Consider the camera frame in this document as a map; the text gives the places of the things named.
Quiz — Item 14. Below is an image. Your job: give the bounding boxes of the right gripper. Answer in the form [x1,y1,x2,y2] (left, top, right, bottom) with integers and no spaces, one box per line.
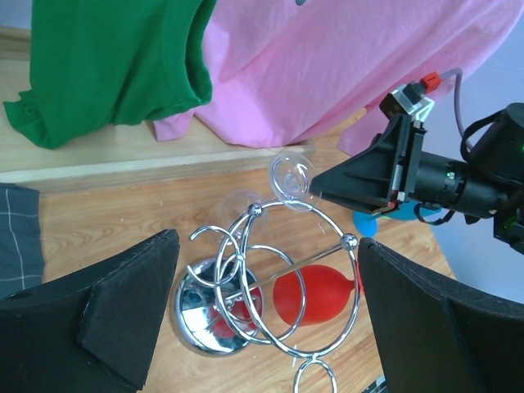
[309,115,504,217]

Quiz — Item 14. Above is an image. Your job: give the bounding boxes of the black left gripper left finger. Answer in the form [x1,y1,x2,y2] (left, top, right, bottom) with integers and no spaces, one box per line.
[1,229,180,390]

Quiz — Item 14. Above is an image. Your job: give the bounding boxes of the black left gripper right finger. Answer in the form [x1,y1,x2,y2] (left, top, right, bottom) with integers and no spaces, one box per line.
[358,237,523,392]

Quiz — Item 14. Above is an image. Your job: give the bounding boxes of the blue wine glass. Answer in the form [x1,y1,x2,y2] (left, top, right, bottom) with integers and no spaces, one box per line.
[353,201,418,237]

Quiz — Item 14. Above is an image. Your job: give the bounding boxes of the clear wine glass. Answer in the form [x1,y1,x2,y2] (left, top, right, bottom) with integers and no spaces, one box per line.
[206,149,320,229]

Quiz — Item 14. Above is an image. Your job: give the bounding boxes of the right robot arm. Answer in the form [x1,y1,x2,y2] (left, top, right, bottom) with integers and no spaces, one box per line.
[309,102,523,252]

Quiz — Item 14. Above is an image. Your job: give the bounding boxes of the red wine glass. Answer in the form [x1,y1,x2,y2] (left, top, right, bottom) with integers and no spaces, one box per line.
[212,264,365,337]

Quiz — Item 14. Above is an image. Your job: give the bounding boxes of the chrome wine glass rack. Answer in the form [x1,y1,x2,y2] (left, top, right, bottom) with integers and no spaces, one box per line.
[171,201,360,392]

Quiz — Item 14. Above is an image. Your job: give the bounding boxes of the wooden clothes rack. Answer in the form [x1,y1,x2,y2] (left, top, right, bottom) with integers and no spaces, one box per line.
[0,26,320,193]

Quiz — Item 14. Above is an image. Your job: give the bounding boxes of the dark grey checked cloth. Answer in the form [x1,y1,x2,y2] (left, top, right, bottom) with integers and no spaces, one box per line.
[1,183,44,298]

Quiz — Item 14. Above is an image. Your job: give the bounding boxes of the pink t-shirt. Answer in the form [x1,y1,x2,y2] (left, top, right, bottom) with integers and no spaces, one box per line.
[154,1,523,154]

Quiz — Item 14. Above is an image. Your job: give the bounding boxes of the green garment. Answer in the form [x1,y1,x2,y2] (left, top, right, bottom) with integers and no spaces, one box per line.
[4,1,215,149]

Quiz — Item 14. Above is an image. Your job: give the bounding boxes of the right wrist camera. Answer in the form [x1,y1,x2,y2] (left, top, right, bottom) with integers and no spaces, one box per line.
[379,72,442,123]

